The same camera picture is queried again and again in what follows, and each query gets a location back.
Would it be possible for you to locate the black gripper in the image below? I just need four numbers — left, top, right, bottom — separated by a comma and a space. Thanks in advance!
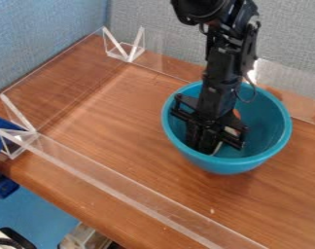
170, 79, 248, 155

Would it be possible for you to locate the white brown-capped toy mushroom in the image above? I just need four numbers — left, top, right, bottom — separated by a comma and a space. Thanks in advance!
212, 109, 245, 155

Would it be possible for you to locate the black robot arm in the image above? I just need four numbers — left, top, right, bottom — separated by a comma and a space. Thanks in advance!
170, 0, 261, 155

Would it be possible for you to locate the blue plastic bowl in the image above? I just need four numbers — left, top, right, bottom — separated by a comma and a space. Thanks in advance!
159, 82, 292, 175

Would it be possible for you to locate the clear acrylic back barrier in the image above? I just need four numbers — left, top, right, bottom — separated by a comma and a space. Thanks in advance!
102, 26, 315, 125

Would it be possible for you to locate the clear acrylic barrier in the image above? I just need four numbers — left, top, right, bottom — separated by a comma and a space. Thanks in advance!
0, 26, 106, 133
102, 26, 315, 125
0, 128, 268, 249

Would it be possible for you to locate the clear acrylic left barrier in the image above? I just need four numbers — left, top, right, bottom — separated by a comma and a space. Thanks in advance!
0, 26, 106, 133

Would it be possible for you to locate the clear acrylic front barrier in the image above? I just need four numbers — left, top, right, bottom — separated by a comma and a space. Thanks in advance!
0, 128, 268, 249

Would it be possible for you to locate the clear box under table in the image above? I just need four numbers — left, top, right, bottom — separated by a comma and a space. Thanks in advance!
59, 223, 113, 249

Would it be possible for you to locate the black white object bottom left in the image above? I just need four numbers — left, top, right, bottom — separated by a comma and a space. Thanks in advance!
0, 228, 36, 249

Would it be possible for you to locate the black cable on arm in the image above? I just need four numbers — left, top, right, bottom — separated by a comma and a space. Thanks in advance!
233, 71, 257, 104

